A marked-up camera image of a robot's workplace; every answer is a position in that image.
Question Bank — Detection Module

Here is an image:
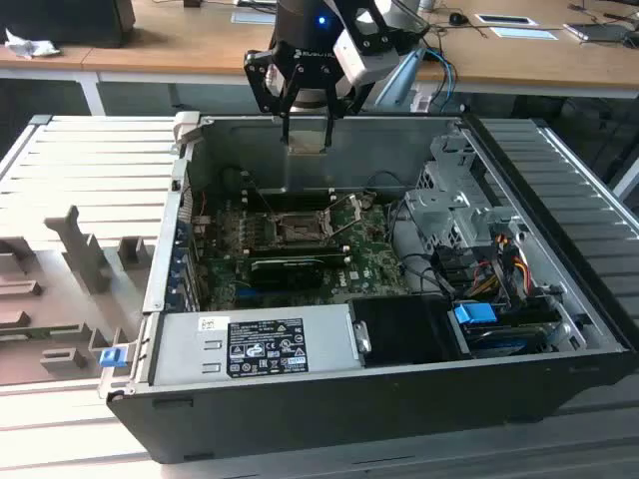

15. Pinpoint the wooden desk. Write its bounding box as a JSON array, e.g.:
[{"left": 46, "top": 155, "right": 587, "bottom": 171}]
[{"left": 0, "top": 0, "right": 639, "bottom": 101}]

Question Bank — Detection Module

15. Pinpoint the silver power supply unit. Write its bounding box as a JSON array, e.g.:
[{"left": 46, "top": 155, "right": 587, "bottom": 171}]
[{"left": 149, "top": 303, "right": 360, "bottom": 388}]

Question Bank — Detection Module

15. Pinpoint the black camera bracket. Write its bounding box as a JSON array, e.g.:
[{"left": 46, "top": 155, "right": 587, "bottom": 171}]
[{"left": 343, "top": 0, "right": 403, "bottom": 54}]

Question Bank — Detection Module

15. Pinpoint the white plastic holder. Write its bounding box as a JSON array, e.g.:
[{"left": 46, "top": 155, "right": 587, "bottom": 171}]
[{"left": 409, "top": 82, "right": 434, "bottom": 114}]

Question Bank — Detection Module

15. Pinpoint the hard disk in blue carrier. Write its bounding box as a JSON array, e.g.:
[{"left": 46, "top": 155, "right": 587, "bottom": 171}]
[{"left": 451, "top": 300, "right": 563, "bottom": 359}]

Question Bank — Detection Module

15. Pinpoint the thin metal locking lever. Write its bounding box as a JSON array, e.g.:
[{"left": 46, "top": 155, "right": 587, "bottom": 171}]
[{"left": 247, "top": 172, "right": 276, "bottom": 216}]

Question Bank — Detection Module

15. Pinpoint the black graphics card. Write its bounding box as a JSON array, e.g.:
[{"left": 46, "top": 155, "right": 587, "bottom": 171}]
[{"left": 249, "top": 257, "right": 323, "bottom": 293}]

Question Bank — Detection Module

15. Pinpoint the green motherboard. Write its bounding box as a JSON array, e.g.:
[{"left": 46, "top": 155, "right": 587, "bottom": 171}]
[{"left": 192, "top": 192, "right": 418, "bottom": 311}]

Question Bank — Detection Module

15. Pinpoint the grey metal drive cage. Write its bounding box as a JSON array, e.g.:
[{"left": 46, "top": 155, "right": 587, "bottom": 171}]
[{"left": 402, "top": 130, "right": 533, "bottom": 260}]

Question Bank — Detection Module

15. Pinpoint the coloured power wire bundle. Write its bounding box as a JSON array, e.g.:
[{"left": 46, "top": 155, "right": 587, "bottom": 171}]
[{"left": 468, "top": 232, "right": 533, "bottom": 300}]

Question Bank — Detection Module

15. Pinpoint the black box on desk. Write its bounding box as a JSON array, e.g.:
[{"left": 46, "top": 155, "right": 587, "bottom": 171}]
[{"left": 0, "top": 0, "right": 136, "bottom": 49}]

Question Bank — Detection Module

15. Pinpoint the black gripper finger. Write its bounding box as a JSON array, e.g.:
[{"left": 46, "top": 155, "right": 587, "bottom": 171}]
[
  {"left": 319, "top": 69, "right": 375, "bottom": 150},
  {"left": 243, "top": 48, "right": 307, "bottom": 147}
]

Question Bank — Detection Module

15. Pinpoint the crumpled white paper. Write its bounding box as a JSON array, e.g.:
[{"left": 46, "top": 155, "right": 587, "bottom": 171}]
[{"left": 4, "top": 27, "right": 61, "bottom": 60}]

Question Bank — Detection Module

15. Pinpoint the black wire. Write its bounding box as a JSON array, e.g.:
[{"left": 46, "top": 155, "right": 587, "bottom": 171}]
[{"left": 366, "top": 170, "right": 402, "bottom": 206}]

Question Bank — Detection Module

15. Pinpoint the dark grey laptop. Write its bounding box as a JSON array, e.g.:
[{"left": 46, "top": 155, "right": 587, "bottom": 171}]
[{"left": 563, "top": 22, "right": 633, "bottom": 44}]

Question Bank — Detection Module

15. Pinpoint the grey parts rack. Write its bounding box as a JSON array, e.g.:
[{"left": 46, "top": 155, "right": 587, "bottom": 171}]
[{"left": 0, "top": 204, "right": 156, "bottom": 385}]

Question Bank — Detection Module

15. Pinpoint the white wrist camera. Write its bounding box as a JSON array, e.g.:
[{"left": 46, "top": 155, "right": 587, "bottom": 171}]
[{"left": 332, "top": 28, "right": 400, "bottom": 87}]

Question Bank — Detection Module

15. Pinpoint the CPU socket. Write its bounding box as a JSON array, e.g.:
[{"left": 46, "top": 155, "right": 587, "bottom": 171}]
[{"left": 267, "top": 209, "right": 334, "bottom": 245}]

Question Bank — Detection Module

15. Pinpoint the blue cable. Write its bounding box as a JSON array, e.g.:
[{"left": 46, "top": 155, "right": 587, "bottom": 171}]
[{"left": 423, "top": 47, "right": 458, "bottom": 111}]

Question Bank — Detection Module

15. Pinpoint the black open PC case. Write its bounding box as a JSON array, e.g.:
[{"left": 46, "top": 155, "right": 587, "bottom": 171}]
[{"left": 97, "top": 112, "right": 639, "bottom": 465}]

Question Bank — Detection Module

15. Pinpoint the white desk cable hatch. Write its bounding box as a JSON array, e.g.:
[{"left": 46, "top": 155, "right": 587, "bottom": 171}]
[
  {"left": 488, "top": 26, "right": 561, "bottom": 42},
  {"left": 472, "top": 13, "right": 540, "bottom": 27},
  {"left": 230, "top": 9, "right": 279, "bottom": 25}
]

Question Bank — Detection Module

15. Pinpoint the silver CPU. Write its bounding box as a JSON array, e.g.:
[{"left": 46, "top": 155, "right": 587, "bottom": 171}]
[{"left": 288, "top": 128, "right": 330, "bottom": 157}]

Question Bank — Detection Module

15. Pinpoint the blue expansion slot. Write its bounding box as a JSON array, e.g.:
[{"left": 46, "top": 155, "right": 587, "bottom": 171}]
[{"left": 233, "top": 283, "right": 284, "bottom": 303}]

